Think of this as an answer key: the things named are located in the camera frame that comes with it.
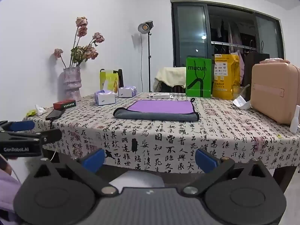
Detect crumpled white paper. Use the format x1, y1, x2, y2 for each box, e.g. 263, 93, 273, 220
232, 95, 252, 110

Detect pink hard suitcase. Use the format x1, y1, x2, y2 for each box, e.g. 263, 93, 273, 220
251, 60, 300, 125

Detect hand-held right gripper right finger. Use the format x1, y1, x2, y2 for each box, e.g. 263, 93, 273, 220
180, 148, 266, 196

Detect mottled pink ceramic vase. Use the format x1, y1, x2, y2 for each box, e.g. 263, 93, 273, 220
58, 67, 82, 101

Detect clear plastic container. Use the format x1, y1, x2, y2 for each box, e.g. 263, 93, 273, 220
232, 84, 252, 101

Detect calligraphy printed tablecloth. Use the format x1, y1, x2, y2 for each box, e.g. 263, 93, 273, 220
23, 92, 300, 173

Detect white nozzle bottle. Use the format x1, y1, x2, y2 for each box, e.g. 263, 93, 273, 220
289, 105, 300, 135

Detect cream cloth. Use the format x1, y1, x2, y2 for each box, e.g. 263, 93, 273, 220
154, 67, 187, 88

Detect purple tissue pack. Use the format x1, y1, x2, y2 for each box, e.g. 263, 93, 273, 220
94, 90, 117, 106
118, 86, 137, 98

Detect purple and grey towel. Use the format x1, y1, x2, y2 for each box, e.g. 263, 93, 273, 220
113, 98, 200, 122

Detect green paper bag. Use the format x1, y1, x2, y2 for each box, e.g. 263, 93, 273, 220
186, 57, 212, 98

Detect person's left forearm purple sleeve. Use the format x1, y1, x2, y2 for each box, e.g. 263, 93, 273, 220
0, 171, 23, 221

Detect yellow plastic bag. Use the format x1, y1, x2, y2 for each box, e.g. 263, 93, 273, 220
212, 54, 241, 100

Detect red flat box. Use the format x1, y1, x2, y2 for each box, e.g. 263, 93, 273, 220
53, 100, 77, 110

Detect studio light on stand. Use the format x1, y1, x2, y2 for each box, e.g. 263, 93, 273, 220
137, 20, 154, 93

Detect black paper bag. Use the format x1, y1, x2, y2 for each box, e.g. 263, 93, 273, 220
244, 51, 270, 87

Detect dark framed sliding window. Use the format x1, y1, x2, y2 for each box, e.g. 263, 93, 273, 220
170, 0, 289, 69

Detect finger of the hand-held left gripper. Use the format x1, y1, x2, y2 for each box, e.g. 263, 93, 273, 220
0, 120, 35, 134
35, 129, 62, 144

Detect person's left hand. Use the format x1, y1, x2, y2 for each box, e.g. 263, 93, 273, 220
0, 155, 12, 176

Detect yellow tissue bag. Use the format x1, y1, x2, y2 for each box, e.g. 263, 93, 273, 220
100, 69, 119, 93

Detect dried pink roses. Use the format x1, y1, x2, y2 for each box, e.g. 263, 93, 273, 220
54, 16, 105, 68

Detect dark chair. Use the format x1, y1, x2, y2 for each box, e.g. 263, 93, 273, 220
153, 77, 187, 93

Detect black phone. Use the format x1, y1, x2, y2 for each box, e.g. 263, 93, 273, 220
45, 109, 66, 121

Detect hanging clothes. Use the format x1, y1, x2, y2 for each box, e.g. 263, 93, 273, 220
208, 16, 257, 53

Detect wooden table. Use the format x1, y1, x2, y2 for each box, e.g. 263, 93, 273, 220
42, 149, 296, 194

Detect white flat box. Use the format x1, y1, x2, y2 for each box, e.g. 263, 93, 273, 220
148, 92, 170, 99

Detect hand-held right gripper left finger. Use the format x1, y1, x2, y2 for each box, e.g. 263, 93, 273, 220
33, 148, 120, 196

